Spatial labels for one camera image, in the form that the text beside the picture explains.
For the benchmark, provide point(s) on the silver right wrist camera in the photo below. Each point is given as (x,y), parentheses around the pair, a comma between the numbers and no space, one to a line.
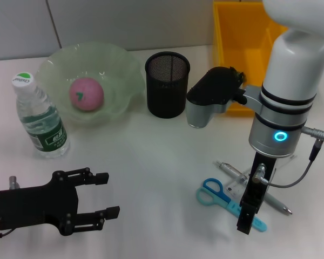
(210,89)

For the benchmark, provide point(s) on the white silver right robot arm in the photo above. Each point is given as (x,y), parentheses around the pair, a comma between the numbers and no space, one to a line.
(291,81)

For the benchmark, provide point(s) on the transparent plastic ruler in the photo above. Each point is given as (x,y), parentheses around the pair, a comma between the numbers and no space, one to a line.
(235,190)

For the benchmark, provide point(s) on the black mesh pen cup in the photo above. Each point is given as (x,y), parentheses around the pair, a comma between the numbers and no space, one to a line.
(167,99)

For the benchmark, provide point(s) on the pink peach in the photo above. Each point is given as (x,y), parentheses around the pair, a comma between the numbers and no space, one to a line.
(89,94)

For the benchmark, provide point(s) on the yellow plastic bin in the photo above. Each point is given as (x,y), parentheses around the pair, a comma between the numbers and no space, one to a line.
(237,32)

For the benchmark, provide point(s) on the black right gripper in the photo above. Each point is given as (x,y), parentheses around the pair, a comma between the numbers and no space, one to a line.
(259,194)

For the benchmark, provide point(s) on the blue scissors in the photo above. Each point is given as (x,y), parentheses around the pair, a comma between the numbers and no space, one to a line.
(213,199)

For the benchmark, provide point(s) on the grey ballpoint pen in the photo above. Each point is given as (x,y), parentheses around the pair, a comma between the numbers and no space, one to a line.
(229,168)

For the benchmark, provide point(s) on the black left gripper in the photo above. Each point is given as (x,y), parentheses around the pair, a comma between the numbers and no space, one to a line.
(35,207)

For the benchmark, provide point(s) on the green glass fruit plate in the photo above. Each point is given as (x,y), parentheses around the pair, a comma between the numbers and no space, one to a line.
(118,81)

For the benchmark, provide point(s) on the clear green-label water bottle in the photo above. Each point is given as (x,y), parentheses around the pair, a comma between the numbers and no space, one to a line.
(43,126)

